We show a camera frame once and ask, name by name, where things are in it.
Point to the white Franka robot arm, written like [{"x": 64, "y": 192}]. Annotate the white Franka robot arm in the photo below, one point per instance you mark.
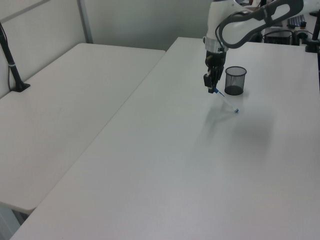
[{"x": 215, "y": 22}]

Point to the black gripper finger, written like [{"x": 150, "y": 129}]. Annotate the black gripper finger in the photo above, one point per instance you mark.
[
  {"x": 209, "y": 81},
  {"x": 218, "y": 75}
]

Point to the black mesh pen cup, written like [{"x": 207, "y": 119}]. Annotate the black mesh pen cup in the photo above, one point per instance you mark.
[{"x": 235, "y": 82}]

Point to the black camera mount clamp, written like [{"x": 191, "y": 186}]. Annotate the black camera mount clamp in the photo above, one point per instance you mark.
[{"x": 312, "y": 45}]

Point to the white side table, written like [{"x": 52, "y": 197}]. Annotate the white side table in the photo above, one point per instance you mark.
[{"x": 62, "y": 100}]

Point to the dark electronic equipment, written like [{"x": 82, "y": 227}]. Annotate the dark electronic equipment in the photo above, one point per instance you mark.
[{"x": 282, "y": 36}]

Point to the white marker with blue cap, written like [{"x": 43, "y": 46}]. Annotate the white marker with blue cap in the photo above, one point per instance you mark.
[{"x": 227, "y": 102}]

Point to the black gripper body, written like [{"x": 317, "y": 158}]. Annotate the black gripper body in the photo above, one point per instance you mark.
[{"x": 215, "y": 58}]

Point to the black camera stand pole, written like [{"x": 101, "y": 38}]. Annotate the black camera stand pole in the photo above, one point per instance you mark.
[{"x": 12, "y": 67}]

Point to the grey partition frame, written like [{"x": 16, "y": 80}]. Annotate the grey partition frame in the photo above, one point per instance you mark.
[{"x": 86, "y": 22}]

